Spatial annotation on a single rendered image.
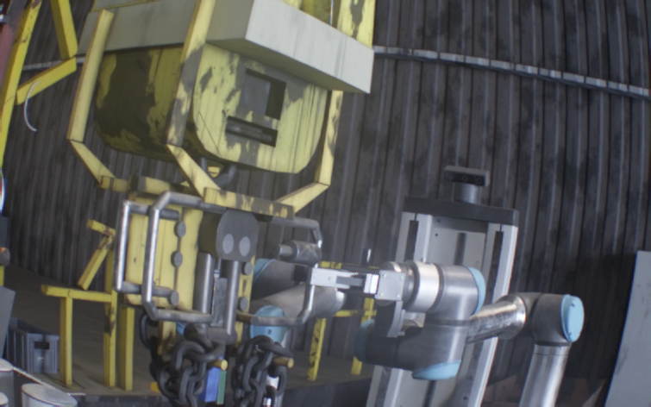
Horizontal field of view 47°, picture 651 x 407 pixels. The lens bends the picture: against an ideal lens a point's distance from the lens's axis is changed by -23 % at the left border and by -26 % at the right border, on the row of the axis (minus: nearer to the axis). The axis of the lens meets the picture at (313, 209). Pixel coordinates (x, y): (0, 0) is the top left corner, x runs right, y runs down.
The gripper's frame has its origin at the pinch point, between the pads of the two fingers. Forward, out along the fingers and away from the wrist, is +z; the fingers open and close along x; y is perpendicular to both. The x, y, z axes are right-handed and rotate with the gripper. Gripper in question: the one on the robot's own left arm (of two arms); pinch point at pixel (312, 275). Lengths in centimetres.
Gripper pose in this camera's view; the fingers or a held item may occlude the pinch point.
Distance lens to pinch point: 152.6
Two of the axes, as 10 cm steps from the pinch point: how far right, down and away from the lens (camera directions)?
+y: 1.4, -9.9, 0.4
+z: -8.8, -1.5, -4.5
